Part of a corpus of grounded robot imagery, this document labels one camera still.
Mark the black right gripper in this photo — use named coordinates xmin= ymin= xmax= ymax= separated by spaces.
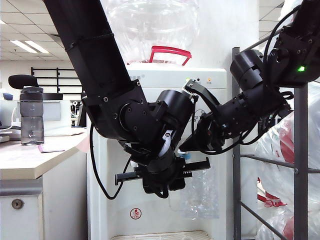
xmin=179 ymin=111 xmax=227 ymax=153

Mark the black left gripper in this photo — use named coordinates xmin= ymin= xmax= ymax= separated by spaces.
xmin=114 ymin=156 xmax=211 ymax=195

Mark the white tap with blue collar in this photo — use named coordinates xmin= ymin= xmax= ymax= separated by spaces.
xmin=177 ymin=148 xmax=193 ymax=161

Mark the clear plastic mug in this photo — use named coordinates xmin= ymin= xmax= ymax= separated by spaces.
xmin=169 ymin=166 xmax=220 ymax=221

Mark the white water dispenser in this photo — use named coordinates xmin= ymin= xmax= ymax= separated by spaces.
xmin=86 ymin=62 xmax=227 ymax=240

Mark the white desk with beige top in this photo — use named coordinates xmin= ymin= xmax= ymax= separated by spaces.
xmin=0 ymin=131 xmax=89 ymax=240

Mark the clear inverted water jug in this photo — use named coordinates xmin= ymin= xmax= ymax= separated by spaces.
xmin=99 ymin=0 xmax=200 ymax=65

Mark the grey water bottle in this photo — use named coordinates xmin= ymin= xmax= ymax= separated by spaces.
xmin=19 ymin=86 xmax=45 ymax=146

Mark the red round sticker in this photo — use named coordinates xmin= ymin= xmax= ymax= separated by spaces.
xmin=129 ymin=207 xmax=143 ymax=221

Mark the white drip tray grille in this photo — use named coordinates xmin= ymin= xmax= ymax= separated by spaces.
xmin=109 ymin=230 xmax=213 ymax=240

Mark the brown metal rack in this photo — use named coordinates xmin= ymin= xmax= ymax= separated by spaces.
xmin=231 ymin=37 xmax=320 ymax=240

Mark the pink card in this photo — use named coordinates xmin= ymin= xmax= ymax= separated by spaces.
xmin=36 ymin=144 xmax=66 ymax=154

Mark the round cabinet lock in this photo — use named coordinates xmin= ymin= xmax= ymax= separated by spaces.
xmin=11 ymin=198 xmax=25 ymax=210

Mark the black chair headrest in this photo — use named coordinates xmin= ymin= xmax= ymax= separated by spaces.
xmin=7 ymin=74 xmax=40 ymax=90

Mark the ceiling light panel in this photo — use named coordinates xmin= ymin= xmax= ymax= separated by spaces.
xmin=9 ymin=39 xmax=49 ymax=55

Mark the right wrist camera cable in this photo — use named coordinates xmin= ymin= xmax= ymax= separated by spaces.
xmin=190 ymin=96 xmax=197 ymax=137

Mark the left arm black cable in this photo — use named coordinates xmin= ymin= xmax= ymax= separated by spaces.
xmin=88 ymin=123 xmax=132 ymax=200

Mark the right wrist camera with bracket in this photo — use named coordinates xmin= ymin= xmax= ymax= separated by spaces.
xmin=181 ymin=78 xmax=221 ymax=111

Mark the red jug handle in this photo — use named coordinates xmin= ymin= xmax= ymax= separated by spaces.
xmin=147 ymin=45 xmax=193 ymax=66

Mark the black wall shelf rack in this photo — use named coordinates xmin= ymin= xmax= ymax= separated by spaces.
xmin=29 ymin=66 xmax=86 ymax=94

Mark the white cable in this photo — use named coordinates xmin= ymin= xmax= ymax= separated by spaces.
xmin=10 ymin=106 xmax=21 ymax=131

